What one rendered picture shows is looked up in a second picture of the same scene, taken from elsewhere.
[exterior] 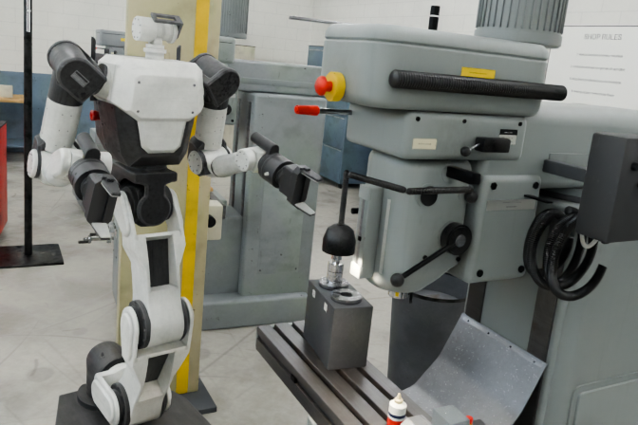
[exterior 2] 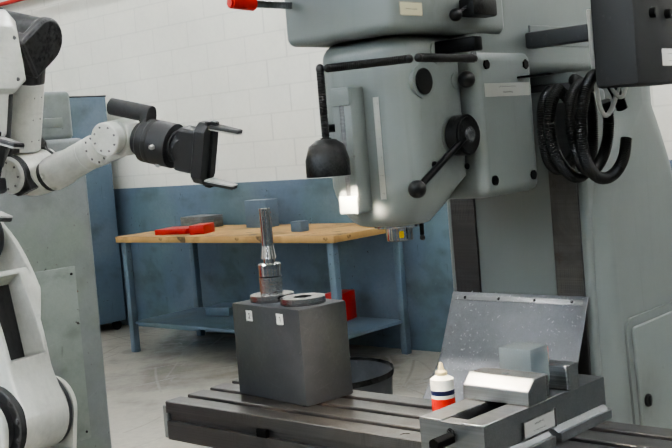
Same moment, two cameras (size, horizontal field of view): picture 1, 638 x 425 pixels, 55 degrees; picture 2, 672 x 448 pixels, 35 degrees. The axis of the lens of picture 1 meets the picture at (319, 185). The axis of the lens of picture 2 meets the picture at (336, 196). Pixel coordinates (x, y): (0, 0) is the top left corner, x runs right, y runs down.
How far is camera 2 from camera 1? 71 cm
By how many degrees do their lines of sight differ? 21
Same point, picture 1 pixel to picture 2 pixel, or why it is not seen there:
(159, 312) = (31, 392)
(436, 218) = (435, 111)
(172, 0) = not seen: outside the picture
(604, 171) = (613, 3)
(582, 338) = (617, 253)
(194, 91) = (15, 47)
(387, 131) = (360, 4)
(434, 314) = not seen: hidden behind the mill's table
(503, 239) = (509, 135)
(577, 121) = not seen: outside the picture
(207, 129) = (21, 118)
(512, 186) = (503, 65)
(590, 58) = not seen: hidden behind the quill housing
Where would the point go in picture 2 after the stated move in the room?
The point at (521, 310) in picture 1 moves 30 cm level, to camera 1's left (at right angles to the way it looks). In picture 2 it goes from (536, 247) to (397, 265)
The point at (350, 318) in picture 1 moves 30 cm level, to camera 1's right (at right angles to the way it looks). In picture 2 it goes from (321, 321) to (461, 301)
